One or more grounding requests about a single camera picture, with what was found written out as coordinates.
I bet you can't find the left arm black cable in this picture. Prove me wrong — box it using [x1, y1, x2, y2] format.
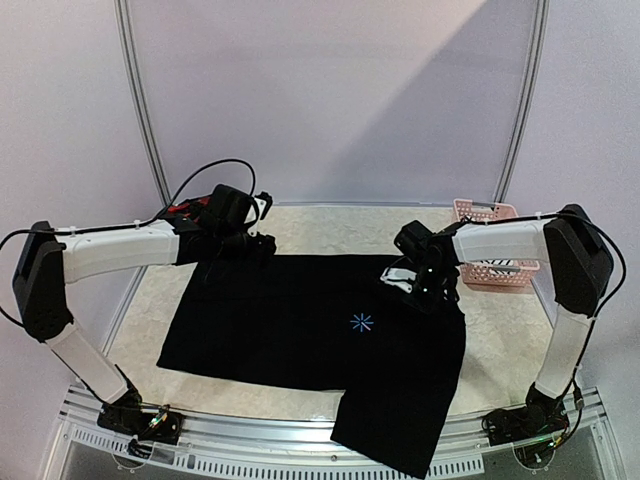
[0, 158, 259, 331]

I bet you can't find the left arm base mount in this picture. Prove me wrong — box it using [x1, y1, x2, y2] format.
[97, 390, 185, 445]

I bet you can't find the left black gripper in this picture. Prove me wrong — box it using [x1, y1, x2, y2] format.
[215, 229, 276, 268]

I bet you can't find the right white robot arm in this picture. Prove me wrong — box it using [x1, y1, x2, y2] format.
[380, 204, 622, 399]

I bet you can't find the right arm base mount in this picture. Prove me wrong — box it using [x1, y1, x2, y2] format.
[481, 390, 585, 449]

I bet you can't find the pink plastic basket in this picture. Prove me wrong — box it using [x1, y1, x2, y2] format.
[453, 199, 540, 290]

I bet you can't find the black white striped garment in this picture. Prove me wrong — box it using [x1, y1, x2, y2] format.
[481, 259, 516, 268]

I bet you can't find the aluminium frame post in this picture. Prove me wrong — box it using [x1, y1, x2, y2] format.
[493, 0, 549, 203]
[114, 0, 171, 205]

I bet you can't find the left aluminium frame post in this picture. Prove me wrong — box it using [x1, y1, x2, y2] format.
[114, 0, 171, 205]

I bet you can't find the right aluminium frame post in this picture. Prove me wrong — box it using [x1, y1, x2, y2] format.
[493, 0, 549, 203]

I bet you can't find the black t-shirt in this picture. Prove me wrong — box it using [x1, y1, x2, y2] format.
[157, 255, 466, 478]

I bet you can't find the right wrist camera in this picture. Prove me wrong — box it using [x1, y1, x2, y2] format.
[380, 267, 416, 294]

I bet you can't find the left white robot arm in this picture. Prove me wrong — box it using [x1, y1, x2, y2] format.
[12, 184, 276, 434]

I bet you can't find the red black plaid shirt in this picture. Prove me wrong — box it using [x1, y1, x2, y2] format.
[162, 196, 210, 220]

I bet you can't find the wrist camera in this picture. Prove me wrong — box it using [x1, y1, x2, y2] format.
[244, 191, 273, 237]
[380, 267, 416, 294]

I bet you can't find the aluminium front rail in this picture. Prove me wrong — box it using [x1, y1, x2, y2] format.
[43, 386, 626, 479]

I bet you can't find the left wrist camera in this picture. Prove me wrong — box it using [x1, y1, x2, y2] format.
[244, 191, 273, 237]

